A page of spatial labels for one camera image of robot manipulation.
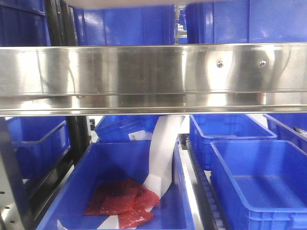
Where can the blue bin behind right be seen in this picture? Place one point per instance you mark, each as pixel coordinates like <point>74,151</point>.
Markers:
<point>206,128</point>

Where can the blue bin with red bags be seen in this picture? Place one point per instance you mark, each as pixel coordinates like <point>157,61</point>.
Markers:
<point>173,213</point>

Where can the empty blue bin front right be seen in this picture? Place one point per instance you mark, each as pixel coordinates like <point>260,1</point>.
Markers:
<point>261,185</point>

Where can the white paper strip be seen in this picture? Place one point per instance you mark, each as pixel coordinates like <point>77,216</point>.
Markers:
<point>161,155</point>

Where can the steel shelf front rail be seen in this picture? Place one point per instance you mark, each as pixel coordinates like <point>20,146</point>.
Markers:
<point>179,79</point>

